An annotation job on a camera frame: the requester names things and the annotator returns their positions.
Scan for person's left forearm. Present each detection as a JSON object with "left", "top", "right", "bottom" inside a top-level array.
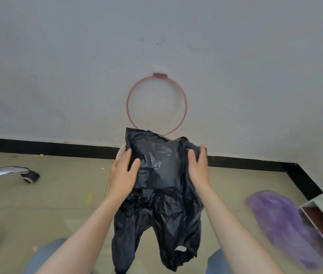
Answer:
[{"left": 35, "top": 193, "right": 132, "bottom": 274}]

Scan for person's right leg in jeans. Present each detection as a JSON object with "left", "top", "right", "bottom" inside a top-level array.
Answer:
[{"left": 206, "top": 248, "right": 234, "bottom": 274}]

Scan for person's left hand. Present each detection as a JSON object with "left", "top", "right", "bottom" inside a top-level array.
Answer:
[{"left": 107, "top": 146, "right": 141, "bottom": 202}]

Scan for black plastic garbage bag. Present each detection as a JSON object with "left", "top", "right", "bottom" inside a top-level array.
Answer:
[{"left": 111, "top": 127, "right": 208, "bottom": 274}]

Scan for black baseboard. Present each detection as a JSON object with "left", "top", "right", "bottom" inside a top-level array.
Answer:
[{"left": 0, "top": 137, "right": 323, "bottom": 201}]

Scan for person's left leg in jeans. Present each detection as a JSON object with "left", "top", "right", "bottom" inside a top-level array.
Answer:
[{"left": 22, "top": 238, "right": 68, "bottom": 274}]

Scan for person's right hand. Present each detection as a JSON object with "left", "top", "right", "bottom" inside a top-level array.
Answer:
[{"left": 187, "top": 144, "right": 212, "bottom": 192}]

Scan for person's leg in jeans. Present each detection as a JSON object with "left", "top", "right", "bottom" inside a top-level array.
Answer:
[
  {"left": 22, "top": 238, "right": 68, "bottom": 274},
  {"left": 206, "top": 248, "right": 234, "bottom": 274}
]

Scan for person's right forearm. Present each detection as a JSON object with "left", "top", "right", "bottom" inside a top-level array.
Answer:
[{"left": 195, "top": 184, "right": 285, "bottom": 274}]

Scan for purple plastic bag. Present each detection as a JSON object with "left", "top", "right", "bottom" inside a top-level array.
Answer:
[{"left": 245, "top": 190, "right": 323, "bottom": 270}]

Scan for chrome chair base leg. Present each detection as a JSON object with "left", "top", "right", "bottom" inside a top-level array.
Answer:
[{"left": 0, "top": 166, "right": 30, "bottom": 184}]

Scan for red wall-mounted ring hoop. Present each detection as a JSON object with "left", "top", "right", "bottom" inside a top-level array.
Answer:
[{"left": 126, "top": 72, "right": 188, "bottom": 137}]

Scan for black chair caster wheel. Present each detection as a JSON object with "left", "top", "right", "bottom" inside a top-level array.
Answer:
[{"left": 21, "top": 170, "right": 41, "bottom": 185}]

